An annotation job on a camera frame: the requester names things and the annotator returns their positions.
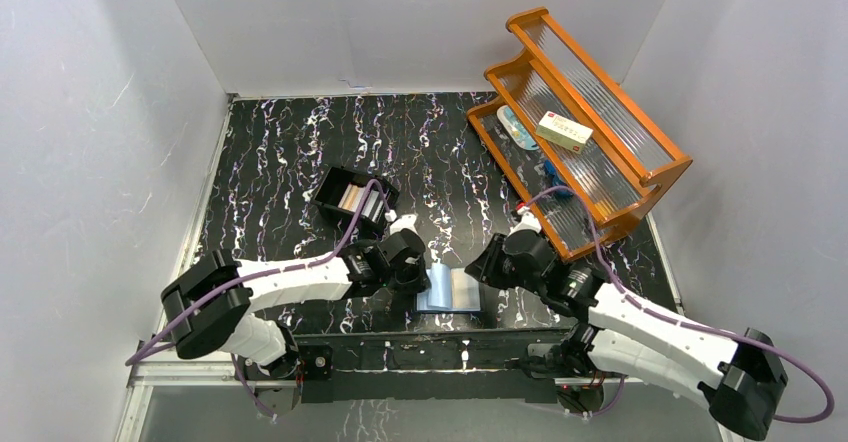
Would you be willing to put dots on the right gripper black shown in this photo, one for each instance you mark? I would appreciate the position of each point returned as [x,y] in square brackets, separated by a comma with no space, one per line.
[487,263]

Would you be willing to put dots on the blue small object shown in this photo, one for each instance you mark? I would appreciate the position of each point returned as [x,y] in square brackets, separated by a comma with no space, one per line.
[552,174]

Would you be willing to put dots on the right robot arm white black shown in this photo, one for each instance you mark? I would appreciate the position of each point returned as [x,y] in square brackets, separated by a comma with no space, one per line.
[739,384]

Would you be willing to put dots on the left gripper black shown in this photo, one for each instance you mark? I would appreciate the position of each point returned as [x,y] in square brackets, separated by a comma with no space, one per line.
[414,278]

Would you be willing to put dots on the white blue oval package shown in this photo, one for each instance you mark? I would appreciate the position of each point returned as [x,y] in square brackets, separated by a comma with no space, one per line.
[515,129]

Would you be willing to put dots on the black box of cards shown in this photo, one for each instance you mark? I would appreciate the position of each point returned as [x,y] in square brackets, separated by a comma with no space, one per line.
[342,190]

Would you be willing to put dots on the black card holder wallet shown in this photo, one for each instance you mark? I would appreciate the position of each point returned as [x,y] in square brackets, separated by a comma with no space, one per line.
[451,290]

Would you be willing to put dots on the orange wooden shelf rack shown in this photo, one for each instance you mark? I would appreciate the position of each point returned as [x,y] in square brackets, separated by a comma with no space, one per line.
[627,166]

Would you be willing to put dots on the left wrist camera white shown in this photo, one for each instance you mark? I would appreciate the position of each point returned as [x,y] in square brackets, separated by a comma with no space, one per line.
[404,222]

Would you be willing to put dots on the cream cardboard box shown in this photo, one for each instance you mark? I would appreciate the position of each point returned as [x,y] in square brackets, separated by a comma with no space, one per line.
[563,132]

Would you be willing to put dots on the black aluminium base frame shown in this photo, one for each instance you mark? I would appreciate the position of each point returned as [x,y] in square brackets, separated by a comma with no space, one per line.
[453,365]

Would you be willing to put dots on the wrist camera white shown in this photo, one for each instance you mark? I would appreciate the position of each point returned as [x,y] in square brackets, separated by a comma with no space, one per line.
[404,222]
[527,221]

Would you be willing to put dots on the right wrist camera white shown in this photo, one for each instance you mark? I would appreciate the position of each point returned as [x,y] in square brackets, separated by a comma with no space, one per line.
[527,221]

